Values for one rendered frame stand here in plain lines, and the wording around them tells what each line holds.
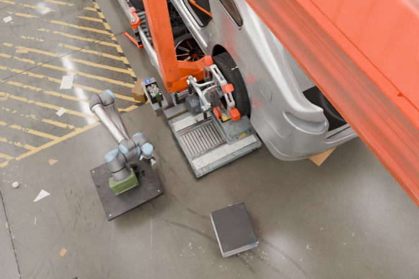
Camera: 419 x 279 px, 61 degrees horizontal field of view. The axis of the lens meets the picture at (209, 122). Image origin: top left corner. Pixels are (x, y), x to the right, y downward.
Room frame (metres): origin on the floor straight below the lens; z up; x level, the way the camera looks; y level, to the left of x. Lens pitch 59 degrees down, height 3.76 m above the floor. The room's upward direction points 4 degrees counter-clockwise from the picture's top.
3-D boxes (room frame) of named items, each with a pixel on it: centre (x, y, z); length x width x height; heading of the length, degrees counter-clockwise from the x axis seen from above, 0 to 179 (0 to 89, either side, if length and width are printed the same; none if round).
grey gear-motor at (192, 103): (2.34, 0.04, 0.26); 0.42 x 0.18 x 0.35; 113
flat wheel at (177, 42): (2.91, 0.11, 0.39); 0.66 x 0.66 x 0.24
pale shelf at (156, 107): (2.39, 0.60, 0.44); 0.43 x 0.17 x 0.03; 23
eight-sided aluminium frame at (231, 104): (2.07, -0.11, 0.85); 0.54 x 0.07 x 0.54; 23
